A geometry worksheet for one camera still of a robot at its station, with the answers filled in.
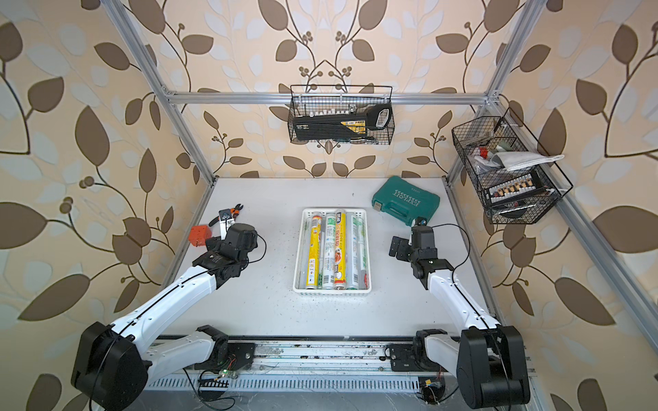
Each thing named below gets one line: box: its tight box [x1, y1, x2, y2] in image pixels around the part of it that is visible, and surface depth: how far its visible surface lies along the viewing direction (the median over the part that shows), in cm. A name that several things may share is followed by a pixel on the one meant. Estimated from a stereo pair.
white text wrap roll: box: [346, 212, 362, 291], surface depth 90 cm
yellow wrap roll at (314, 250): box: [305, 214, 323, 290], surface depth 89 cm
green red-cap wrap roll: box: [298, 217, 310, 290], surface depth 90 cm
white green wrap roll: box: [358, 217, 370, 290], surface depth 93 cm
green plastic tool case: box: [371, 175, 442, 227], surface depth 110 cm
